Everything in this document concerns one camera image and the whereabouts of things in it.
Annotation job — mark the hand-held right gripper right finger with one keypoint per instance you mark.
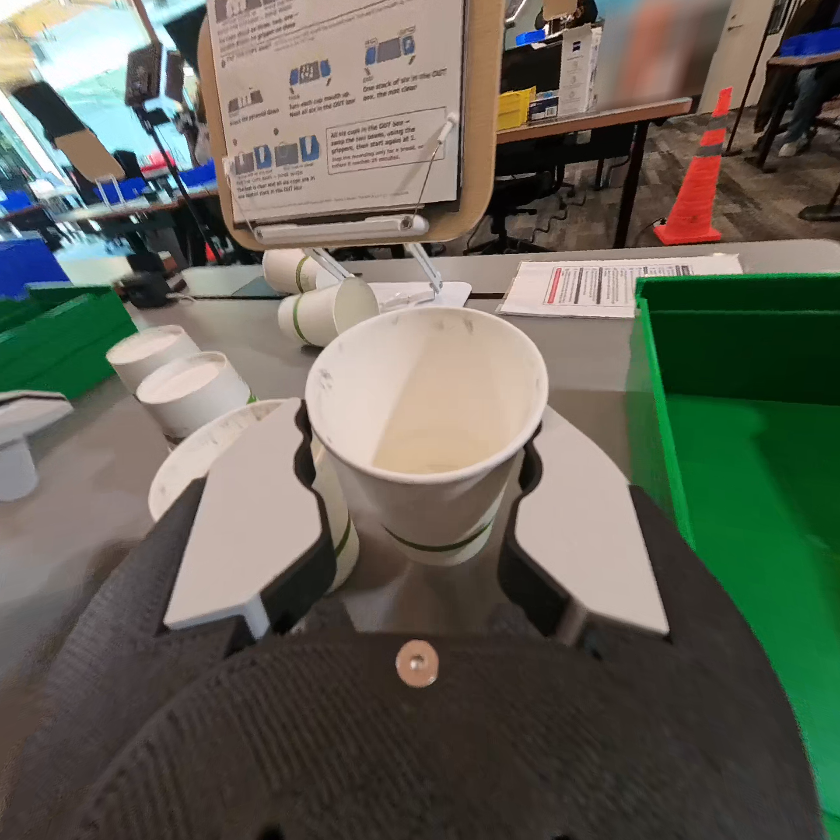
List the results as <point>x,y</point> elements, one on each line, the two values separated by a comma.
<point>584,538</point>

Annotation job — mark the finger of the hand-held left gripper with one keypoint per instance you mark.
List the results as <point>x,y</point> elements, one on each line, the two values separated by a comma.
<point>33,413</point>

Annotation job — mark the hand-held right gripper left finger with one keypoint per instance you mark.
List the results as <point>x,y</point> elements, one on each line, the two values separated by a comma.
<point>249,525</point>

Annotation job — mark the white paper cup green band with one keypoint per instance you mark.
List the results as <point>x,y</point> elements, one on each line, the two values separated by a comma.
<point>148,348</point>
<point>197,459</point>
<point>285,269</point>
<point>308,321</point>
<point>426,394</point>
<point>190,400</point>

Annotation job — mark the green plastic bin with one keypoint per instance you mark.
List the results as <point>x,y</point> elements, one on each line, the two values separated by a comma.
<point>59,354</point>
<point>754,525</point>

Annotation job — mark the blue plastic bin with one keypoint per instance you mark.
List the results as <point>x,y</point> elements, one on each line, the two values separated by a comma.
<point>26,269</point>

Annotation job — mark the black power box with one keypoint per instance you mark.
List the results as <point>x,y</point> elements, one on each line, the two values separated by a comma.
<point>144,292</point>

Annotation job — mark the laminated paper sheet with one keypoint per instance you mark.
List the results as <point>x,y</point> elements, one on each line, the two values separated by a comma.
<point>590,289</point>

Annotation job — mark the orange traffic cone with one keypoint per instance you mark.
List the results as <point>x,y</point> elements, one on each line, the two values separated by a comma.
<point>699,190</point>

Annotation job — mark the wooden document stand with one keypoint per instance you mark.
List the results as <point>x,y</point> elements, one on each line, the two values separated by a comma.
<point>482,131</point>

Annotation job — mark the wooden table black legs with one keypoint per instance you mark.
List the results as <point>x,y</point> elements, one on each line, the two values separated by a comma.
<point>590,111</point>

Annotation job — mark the yellow plastic bin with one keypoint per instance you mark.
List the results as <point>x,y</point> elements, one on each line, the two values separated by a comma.
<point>515,108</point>

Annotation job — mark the white carton box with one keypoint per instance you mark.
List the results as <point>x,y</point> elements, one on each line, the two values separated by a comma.
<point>581,72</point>

